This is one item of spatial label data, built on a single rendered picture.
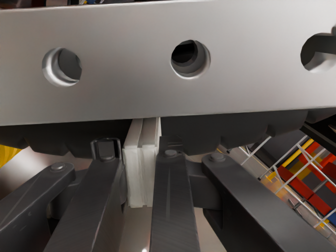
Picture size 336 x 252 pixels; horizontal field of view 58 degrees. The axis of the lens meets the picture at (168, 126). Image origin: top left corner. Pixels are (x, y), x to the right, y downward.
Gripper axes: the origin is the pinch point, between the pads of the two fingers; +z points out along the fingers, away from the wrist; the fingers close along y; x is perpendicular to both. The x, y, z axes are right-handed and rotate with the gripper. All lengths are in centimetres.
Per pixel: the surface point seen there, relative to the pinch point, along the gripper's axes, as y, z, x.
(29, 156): -53, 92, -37
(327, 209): 219, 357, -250
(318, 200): 205, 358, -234
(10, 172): -53, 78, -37
